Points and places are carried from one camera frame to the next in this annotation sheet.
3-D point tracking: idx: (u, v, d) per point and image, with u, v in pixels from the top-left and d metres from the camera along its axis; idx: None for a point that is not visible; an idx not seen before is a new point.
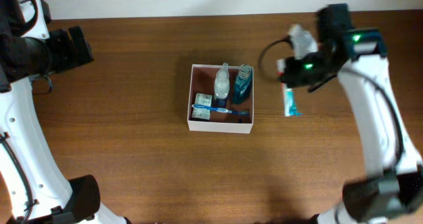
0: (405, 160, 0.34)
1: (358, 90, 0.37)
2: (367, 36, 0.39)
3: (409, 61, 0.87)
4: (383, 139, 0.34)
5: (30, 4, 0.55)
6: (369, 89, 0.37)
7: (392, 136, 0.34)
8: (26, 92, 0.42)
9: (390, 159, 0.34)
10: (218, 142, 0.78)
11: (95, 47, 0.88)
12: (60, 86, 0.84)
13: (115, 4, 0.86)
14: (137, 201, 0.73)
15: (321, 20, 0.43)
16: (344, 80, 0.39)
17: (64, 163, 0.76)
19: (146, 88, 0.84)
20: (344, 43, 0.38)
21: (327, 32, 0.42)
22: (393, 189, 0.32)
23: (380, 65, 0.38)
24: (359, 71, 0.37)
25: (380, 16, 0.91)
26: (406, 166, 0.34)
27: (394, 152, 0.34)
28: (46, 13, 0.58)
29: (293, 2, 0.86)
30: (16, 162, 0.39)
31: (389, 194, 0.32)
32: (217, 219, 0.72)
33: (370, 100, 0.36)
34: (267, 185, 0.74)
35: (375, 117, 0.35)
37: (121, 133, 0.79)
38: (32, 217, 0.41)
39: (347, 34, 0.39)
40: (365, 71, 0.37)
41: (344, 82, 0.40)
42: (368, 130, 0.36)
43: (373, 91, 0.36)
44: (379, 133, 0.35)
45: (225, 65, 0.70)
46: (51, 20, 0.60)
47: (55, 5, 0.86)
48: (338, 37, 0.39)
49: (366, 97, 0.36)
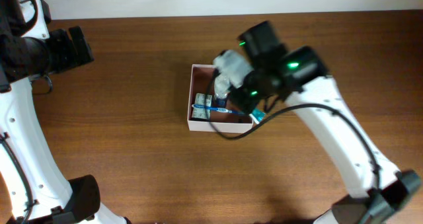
0: (383, 175, 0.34)
1: (314, 119, 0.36)
2: (303, 59, 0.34)
3: (409, 61, 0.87)
4: (357, 164, 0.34)
5: (31, 4, 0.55)
6: (326, 117, 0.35)
7: (363, 156, 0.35)
8: (26, 92, 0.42)
9: (369, 181, 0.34)
10: (218, 142, 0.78)
11: (95, 47, 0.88)
12: (59, 86, 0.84)
13: (114, 4, 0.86)
14: (137, 201, 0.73)
15: (249, 47, 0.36)
16: (301, 112, 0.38)
17: (64, 163, 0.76)
19: (145, 88, 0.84)
20: (285, 75, 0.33)
21: (260, 59, 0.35)
22: (382, 212, 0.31)
23: (324, 86, 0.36)
24: (307, 101, 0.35)
25: (379, 15, 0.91)
26: (387, 180, 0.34)
27: (370, 172, 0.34)
28: (46, 13, 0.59)
29: (293, 1, 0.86)
30: (16, 162, 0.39)
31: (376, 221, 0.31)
32: (217, 219, 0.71)
33: (332, 129, 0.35)
34: (267, 184, 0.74)
35: (342, 147, 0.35)
37: (121, 133, 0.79)
38: (32, 217, 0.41)
39: (283, 65, 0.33)
40: (313, 98, 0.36)
41: (301, 114, 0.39)
42: (339, 156, 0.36)
43: (329, 115, 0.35)
44: (351, 160, 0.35)
45: None
46: (51, 20, 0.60)
47: (54, 4, 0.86)
48: (274, 71, 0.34)
49: (326, 128, 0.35)
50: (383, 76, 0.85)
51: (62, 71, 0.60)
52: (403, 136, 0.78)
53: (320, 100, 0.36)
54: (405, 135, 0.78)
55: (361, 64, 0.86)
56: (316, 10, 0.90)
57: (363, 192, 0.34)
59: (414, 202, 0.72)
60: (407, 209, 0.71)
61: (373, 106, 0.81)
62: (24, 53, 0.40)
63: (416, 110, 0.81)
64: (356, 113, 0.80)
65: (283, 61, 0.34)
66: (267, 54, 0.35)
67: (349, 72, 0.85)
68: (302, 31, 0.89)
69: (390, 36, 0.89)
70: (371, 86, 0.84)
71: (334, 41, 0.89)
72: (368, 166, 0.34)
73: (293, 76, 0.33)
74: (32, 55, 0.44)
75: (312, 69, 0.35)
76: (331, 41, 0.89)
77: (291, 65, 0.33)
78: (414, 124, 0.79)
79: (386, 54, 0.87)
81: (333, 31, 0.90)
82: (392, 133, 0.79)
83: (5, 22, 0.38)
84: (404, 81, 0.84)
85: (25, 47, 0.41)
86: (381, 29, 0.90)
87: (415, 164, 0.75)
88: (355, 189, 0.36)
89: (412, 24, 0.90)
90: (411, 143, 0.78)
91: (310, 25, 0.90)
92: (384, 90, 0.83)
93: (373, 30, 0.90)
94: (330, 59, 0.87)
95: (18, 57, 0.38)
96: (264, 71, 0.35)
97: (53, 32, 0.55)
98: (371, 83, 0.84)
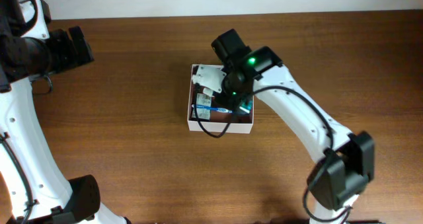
0: (338, 137, 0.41)
1: (275, 100, 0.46)
2: (260, 57, 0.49)
3: (409, 61, 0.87)
4: (312, 131, 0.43)
5: (31, 4, 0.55)
6: (283, 96, 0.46)
7: (317, 123, 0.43)
8: (26, 91, 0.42)
9: (325, 143, 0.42)
10: (218, 142, 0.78)
11: (95, 47, 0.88)
12: (59, 86, 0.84)
13: (114, 4, 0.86)
14: (137, 201, 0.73)
15: (221, 51, 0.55)
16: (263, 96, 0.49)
17: (64, 163, 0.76)
19: (145, 88, 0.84)
20: (246, 69, 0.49)
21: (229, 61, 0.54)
22: (337, 166, 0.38)
23: (282, 74, 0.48)
24: (266, 85, 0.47)
25: (379, 15, 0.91)
26: (342, 141, 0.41)
27: (324, 135, 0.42)
28: (46, 13, 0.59)
29: (293, 1, 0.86)
30: (16, 162, 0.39)
31: (332, 174, 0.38)
32: (217, 218, 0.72)
33: (289, 106, 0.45)
34: (267, 184, 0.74)
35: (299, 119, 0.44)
37: (121, 133, 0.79)
38: (32, 217, 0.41)
39: (245, 61, 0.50)
40: (271, 84, 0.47)
41: (266, 99, 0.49)
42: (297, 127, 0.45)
43: (284, 95, 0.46)
44: (307, 127, 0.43)
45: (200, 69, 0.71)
46: (51, 20, 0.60)
47: (54, 4, 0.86)
48: (239, 65, 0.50)
49: (284, 104, 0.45)
50: (383, 76, 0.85)
51: (62, 71, 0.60)
52: (403, 136, 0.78)
53: (277, 83, 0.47)
54: (404, 135, 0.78)
55: (361, 63, 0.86)
56: (316, 10, 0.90)
57: (321, 153, 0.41)
59: (414, 202, 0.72)
60: (406, 209, 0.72)
61: (373, 106, 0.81)
62: (24, 53, 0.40)
63: (416, 110, 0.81)
64: (356, 113, 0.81)
65: (244, 59, 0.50)
66: (234, 56, 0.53)
67: (349, 72, 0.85)
68: (302, 31, 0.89)
69: (390, 35, 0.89)
70: (371, 86, 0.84)
71: (334, 41, 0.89)
72: (321, 135, 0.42)
73: (254, 69, 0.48)
74: (32, 55, 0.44)
75: (271, 64, 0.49)
76: (331, 41, 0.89)
77: (250, 61, 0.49)
78: (414, 124, 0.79)
79: (385, 54, 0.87)
81: (333, 31, 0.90)
82: (392, 133, 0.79)
83: (5, 22, 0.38)
84: (404, 81, 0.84)
85: (25, 47, 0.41)
86: (381, 29, 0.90)
87: (414, 163, 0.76)
88: (316, 153, 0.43)
89: (412, 24, 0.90)
90: (410, 142, 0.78)
91: (310, 25, 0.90)
92: (384, 90, 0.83)
93: (373, 30, 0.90)
94: (330, 59, 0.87)
95: (18, 58, 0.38)
96: (232, 68, 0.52)
97: (52, 32, 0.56)
98: (370, 83, 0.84)
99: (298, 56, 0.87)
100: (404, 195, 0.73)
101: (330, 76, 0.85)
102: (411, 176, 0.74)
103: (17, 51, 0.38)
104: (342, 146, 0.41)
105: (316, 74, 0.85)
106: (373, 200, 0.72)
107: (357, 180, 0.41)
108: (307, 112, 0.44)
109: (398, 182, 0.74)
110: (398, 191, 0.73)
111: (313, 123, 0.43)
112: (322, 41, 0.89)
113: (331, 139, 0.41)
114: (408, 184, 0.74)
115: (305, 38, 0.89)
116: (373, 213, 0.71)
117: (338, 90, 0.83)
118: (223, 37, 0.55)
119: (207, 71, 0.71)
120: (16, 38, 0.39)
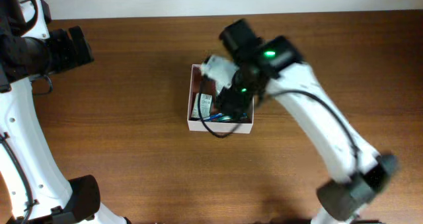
0: (363, 157, 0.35)
1: (295, 104, 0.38)
2: (279, 46, 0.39)
3: (409, 61, 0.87)
4: (338, 148, 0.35)
5: (31, 4, 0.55)
6: (303, 101, 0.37)
7: (344, 140, 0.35)
8: (26, 91, 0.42)
9: (352, 165, 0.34)
10: (218, 142, 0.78)
11: (95, 47, 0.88)
12: (59, 86, 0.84)
13: (114, 4, 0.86)
14: (137, 201, 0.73)
15: (230, 39, 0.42)
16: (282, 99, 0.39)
17: (64, 163, 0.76)
19: (146, 88, 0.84)
20: (264, 63, 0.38)
21: (244, 53, 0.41)
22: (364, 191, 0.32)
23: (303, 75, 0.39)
24: (287, 88, 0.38)
25: (379, 15, 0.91)
26: (368, 162, 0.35)
27: (352, 156, 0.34)
28: (47, 14, 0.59)
29: (293, 1, 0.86)
30: (16, 162, 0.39)
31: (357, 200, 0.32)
32: (217, 218, 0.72)
33: (311, 113, 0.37)
34: (267, 184, 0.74)
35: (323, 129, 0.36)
37: (121, 133, 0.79)
38: (32, 217, 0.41)
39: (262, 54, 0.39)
40: (292, 85, 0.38)
41: (283, 102, 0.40)
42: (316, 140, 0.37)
43: (305, 100, 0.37)
44: (331, 143, 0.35)
45: None
46: (50, 20, 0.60)
47: (54, 5, 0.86)
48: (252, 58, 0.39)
49: (304, 110, 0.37)
50: (383, 76, 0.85)
51: (62, 71, 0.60)
52: (403, 136, 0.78)
53: (297, 85, 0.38)
54: (405, 135, 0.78)
55: (361, 64, 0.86)
56: (316, 10, 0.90)
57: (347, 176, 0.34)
59: (414, 202, 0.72)
60: (406, 209, 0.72)
61: (373, 106, 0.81)
62: (24, 54, 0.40)
63: (416, 110, 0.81)
64: (356, 113, 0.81)
65: (261, 49, 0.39)
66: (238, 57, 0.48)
67: (349, 72, 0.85)
68: (302, 31, 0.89)
69: (390, 35, 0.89)
70: (372, 86, 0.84)
71: (334, 41, 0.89)
72: (347, 153, 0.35)
73: None
74: (32, 55, 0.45)
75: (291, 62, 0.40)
76: (331, 41, 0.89)
77: (266, 53, 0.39)
78: (414, 124, 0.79)
79: (385, 54, 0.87)
81: (332, 32, 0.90)
82: (392, 133, 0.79)
83: (6, 22, 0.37)
84: (404, 82, 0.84)
85: (24, 47, 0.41)
86: (381, 29, 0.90)
87: (414, 164, 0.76)
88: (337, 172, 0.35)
89: (412, 24, 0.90)
90: (410, 143, 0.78)
91: (310, 25, 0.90)
92: (384, 90, 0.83)
93: (372, 30, 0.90)
94: (330, 59, 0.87)
95: (18, 59, 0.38)
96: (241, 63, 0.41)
97: (54, 32, 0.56)
98: (370, 84, 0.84)
99: None
100: (404, 195, 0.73)
101: (330, 76, 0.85)
102: (411, 176, 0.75)
103: (17, 52, 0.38)
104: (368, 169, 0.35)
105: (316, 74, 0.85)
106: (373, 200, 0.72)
107: None
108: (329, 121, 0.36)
109: (398, 182, 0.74)
110: (398, 191, 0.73)
111: (340, 138, 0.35)
112: (322, 41, 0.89)
113: (359, 160, 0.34)
114: (409, 184, 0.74)
115: (304, 39, 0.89)
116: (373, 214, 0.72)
117: (338, 90, 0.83)
118: (235, 24, 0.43)
119: None
120: (16, 39, 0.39)
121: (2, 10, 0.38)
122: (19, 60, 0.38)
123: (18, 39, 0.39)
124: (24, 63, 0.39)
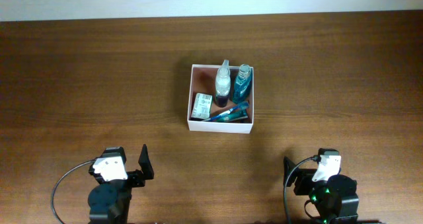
0: (326, 175, 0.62)
1: (327, 170, 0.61)
2: None
3: (409, 61, 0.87)
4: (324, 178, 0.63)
5: (110, 157, 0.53)
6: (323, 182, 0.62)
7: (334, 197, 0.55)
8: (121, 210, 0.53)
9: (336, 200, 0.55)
10: (218, 142, 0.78)
11: (96, 47, 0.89)
12: (61, 86, 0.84)
13: (115, 4, 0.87)
14: (137, 201, 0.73)
15: None
16: (326, 168, 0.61)
17: (64, 163, 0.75)
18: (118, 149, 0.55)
19: (146, 87, 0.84)
20: None
21: None
22: (334, 201, 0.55)
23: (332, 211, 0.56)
24: None
25: (377, 16, 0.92)
26: (328, 175, 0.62)
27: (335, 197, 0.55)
28: (140, 160, 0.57)
29: (292, 2, 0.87)
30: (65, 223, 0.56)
31: (338, 185, 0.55)
32: (217, 219, 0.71)
33: (324, 173, 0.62)
34: (268, 185, 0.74)
35: (325, 176, 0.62)
37: (121, 133, 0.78)
38: None
39: None
40: None
41: (319, 177, 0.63)
42: (330, 169, 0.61)
43: (320, 176, 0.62)
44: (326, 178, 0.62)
45: (226, 62, 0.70)
46: (119, 150, 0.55)
47: (55, 5, 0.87)
48: (326, 209, 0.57)
49: (322, 172, 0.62)
50: (383, 76, 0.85)
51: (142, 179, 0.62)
52: (403, 136, 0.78)
53: (324, 174, 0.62)
54: (404, 134, 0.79)
55: (361, 63, 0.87)
56: (314, 11, 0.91)
57: (333, 201, 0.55)
59: (414, 202, 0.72)
60: (407, 209, 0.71)
61: (374, 106, 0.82)
62: (113, 208, 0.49)
63: (416, 110, 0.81)
64: (357, 112, 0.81)
65: None
66: (344, 194, 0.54)
67: (349, 72, 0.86)
68: (302, 31, 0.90)
69: (390, 36, 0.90)
70: (372, 86, 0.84)
71: (334, 42, 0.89)
72: (326, 175, 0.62)
73: None
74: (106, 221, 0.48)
75: None
76: (331, 41, 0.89)
77: None
78: (413, 124, 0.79)
79: (384, 55, 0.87)
81: (333, 32, 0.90)
82: (392, 133, 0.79)
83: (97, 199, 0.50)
84: (404, 81, 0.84)
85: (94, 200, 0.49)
86: (380, 29, 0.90)
87: (414, 163, 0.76)
88: (328, 175, 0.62)
89: (411, 25, 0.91)
90: (410, 142, 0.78)
91: (310, 26, 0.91)
92: (385, 90, 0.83)
93: (371, 30, 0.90)
94: (331, 59, 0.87)
95: (110, 220, 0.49)
96: None
97: (128, 174, 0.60)
98: (370, 84, 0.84)
99: (299, 56, 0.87)
100: (404, 195, 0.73)
101: (330, 77, 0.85)
102: (410, 175, 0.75)
103: (108, 214, 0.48)
104: (338, 203, 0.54)
105: (316, 74, 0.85)
106: (373, 200, 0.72)
107: (349, 201, 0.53)
108: (334, 205, 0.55)
109: (397, 182, 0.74)
110: (398, 191, 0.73)
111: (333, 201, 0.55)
112: (322, 41, 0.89)
113: (335, 203, 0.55)
114: (408, 184, 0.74)
115: (305, 39, 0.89)
116: (373, 213, 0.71)
117: (338, 90, 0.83)
118: None
119: (224, 73, 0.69)
120: (108, 208, 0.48)
121: (100, 197, 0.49)
122: (112, 219, 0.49)
123: (112, 202, 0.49)
124: (114, 215, 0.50)
